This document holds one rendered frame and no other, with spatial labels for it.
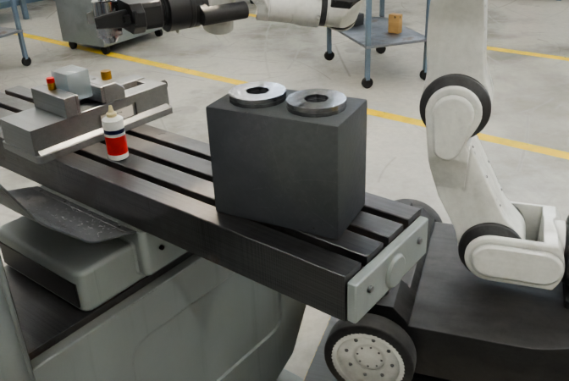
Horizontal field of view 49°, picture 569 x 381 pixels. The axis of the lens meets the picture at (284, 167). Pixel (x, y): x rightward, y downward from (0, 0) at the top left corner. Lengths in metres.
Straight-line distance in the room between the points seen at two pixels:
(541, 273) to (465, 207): 0.21
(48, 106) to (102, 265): 0.39
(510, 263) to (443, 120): 0.36
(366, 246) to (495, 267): 0.57
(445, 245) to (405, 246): 0.71
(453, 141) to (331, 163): 0.47
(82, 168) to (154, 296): 0.29
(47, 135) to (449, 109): 0.80
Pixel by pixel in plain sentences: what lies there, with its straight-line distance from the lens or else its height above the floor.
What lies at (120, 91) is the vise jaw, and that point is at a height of 1.05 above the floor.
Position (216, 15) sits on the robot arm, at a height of 1.22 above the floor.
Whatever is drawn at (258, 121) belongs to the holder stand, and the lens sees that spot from 0.93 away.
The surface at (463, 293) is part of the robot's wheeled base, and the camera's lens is 1.54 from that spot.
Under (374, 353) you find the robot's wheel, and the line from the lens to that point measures 1.44.
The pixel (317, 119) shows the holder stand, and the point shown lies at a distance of 0.89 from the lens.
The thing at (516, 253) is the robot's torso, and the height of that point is 0.71.
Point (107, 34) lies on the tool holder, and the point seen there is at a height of 1.21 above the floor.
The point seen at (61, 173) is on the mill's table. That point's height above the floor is 0.94.
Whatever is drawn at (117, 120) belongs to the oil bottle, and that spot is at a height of 1.05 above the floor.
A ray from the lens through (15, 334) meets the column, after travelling 1.08.
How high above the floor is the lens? 1.49
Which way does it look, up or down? 26 degrees down
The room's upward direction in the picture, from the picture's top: 2 degrees counter-clockwise
